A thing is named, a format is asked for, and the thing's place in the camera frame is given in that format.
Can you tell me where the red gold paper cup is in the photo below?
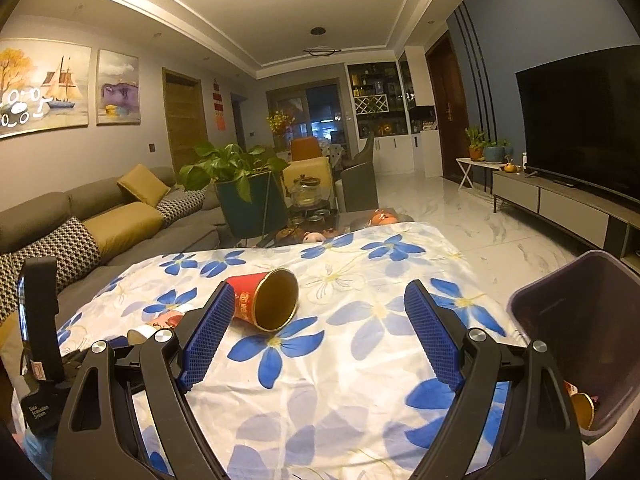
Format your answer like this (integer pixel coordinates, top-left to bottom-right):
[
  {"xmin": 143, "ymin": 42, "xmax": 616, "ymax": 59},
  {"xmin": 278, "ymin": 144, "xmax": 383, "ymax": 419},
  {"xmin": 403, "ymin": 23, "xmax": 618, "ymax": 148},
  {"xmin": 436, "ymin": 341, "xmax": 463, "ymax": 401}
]
[{"xmin": 226, "ymin": 268, "xmax": 299, "ymax": 333}]

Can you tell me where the dark grey trash bin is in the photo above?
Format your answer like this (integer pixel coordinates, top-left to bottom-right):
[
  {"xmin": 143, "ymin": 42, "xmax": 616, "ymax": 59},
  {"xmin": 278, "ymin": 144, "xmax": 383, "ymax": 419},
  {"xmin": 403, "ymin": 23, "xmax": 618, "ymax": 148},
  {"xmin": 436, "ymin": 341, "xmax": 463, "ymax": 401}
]
[{"xmin": 506, "ymin": 250, "xmax": 639, "ymax": 444}]

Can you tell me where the houndstooth cushion near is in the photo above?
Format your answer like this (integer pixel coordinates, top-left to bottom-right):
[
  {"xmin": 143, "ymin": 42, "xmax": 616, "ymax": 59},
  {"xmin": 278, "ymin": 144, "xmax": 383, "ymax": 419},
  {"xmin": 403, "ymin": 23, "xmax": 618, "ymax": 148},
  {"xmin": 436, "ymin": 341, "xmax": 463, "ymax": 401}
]
[{"xmin": 0, "ymin": 216, "xmax": 102, "ymax": 321}]

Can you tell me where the houndstooth cushion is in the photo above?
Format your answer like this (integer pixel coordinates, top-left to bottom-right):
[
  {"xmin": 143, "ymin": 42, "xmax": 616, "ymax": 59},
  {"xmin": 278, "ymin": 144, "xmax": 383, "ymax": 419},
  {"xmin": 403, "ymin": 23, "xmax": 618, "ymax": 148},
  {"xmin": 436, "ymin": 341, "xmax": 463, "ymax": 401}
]
[
  {"xmin": 156, "ymin": 188, "xmax": 206, "ymax": 228},
  {"xmin": 0, "ymin": 216, "xmax": 102, "ymax": 321}
]

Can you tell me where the yellow long cushion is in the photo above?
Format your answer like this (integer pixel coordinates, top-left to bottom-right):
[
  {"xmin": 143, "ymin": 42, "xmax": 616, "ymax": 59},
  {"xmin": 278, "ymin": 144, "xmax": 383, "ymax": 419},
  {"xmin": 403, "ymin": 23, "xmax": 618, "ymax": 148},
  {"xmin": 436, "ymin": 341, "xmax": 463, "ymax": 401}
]
[{"xmin": 82, "ymin": 202, "xmax": 163, "ymax": 263}]

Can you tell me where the houndstooth cushion far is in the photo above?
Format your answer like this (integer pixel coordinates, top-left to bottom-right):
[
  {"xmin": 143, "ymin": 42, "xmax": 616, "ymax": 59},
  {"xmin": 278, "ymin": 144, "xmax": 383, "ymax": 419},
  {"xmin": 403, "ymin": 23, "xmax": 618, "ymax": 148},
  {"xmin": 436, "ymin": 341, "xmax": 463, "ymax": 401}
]
[{"xmin": 156, "ymin": 188, "xmax": 206, "ymax": 228}]

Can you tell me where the floral blue white tablecloth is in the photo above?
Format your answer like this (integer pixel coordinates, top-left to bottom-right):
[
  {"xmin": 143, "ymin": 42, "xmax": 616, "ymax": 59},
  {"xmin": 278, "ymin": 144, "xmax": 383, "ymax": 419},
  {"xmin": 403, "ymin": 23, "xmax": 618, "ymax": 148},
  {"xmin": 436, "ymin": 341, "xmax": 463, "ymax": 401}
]
[{"xmin": 58, "ymin": 222, "xmax": 521, "ymax": 479}]

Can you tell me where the grey tv cabinet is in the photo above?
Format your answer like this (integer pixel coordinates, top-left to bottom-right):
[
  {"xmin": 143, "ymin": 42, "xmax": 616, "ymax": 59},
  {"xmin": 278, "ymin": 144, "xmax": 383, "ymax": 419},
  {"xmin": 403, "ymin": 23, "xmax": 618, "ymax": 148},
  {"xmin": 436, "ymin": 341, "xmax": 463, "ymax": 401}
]
[{"xmin": 491, "ymin": 171, "xmax": 639, "ymax": 272}]

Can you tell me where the yellow square cushion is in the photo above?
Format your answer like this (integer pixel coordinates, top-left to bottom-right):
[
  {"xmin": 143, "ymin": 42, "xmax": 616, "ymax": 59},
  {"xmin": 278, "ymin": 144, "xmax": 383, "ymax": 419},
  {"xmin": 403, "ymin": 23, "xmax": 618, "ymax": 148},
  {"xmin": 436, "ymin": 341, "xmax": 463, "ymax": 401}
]
[{"xmin": 117, "ymin": 164, "xmax": 170, "ymax": 207}]

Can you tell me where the potted plant teal pot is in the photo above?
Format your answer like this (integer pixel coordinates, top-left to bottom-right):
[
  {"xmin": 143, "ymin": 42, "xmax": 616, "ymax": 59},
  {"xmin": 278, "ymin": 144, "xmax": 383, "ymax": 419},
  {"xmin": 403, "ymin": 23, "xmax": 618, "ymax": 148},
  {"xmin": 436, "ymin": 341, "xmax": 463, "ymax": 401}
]
[{"xmin": 177, "ymin": 142, "xmax": 288, "ymax": 238}]

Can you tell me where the white folding side table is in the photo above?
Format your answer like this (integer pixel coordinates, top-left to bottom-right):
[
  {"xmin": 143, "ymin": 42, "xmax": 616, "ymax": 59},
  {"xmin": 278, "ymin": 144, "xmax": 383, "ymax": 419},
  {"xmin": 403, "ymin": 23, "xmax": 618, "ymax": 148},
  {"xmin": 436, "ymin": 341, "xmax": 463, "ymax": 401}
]
[{"xmin": 454, "ymin": 157, "xmax": 507, "ymax": 192}]

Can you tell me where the purple landscape painting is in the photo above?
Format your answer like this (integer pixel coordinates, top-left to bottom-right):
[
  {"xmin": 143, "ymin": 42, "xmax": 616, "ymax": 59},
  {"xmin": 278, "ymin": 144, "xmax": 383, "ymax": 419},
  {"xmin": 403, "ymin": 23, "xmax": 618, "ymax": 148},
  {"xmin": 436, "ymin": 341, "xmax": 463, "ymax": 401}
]
[{"xmin": 96, "ymin": 49, "xmax": 141, "ymax": 126}]

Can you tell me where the sailboat painting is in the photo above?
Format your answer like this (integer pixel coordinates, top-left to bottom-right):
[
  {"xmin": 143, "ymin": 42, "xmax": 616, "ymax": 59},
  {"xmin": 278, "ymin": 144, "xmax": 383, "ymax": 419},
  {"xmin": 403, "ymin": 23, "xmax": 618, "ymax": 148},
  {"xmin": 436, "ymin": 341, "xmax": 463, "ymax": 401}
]
[{"xmin": 1, "ymin": 38, "xmax": 91, "ymax": 139}]

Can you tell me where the grey armchair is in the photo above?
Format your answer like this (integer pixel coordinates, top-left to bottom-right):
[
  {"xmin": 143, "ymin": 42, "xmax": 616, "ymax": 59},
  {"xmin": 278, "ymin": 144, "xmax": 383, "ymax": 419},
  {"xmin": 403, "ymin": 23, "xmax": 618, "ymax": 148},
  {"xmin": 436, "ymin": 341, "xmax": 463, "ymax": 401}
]
[{"xmin": 336, "ymin": 162, "xmax": 378, "ymax": 212}]

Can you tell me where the glass teapot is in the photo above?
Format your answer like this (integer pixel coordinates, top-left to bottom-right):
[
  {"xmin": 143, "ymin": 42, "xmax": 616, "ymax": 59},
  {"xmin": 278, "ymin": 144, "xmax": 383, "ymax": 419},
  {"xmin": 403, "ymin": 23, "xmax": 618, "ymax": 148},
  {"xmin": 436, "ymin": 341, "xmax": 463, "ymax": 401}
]
[{"xmin": 291, "ymin": 174, "xmax": 322, "ymax": 208}]

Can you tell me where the large black television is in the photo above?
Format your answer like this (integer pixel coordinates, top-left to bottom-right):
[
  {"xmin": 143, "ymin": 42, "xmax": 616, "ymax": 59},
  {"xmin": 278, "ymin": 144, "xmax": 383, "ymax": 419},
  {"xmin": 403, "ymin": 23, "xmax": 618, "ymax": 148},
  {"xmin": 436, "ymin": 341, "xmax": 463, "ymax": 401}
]
[{"xmin": 516, "ymin": 44, "xmax": 639, "ymax": 202}]

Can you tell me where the wooden door left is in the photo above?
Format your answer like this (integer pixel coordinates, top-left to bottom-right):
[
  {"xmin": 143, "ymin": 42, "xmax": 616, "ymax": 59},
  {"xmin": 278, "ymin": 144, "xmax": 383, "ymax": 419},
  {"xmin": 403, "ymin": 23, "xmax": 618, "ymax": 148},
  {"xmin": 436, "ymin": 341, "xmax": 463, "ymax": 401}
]
[{"xmin": 163, "ymin": 68, "xmax": 208, "ymax": 174}]

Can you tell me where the dark wooden door right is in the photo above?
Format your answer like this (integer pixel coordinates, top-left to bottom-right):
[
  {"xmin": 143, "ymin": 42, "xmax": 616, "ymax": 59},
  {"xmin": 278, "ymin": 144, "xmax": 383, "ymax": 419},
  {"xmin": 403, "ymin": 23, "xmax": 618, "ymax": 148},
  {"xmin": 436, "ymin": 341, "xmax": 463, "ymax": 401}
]
[{"xmin": 425, "ymin": 32, "xmax": 470, "ymax": 184}]

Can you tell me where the display cabinet with shelves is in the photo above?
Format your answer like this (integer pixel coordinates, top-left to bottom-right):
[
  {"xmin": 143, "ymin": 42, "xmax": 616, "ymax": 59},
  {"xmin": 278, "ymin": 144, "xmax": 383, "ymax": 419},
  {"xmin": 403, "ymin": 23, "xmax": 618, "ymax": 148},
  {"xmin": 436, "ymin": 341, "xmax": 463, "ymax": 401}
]
[{"xmin": 346, "ymin": 47, "xmax": 442, "ymax": 178}]

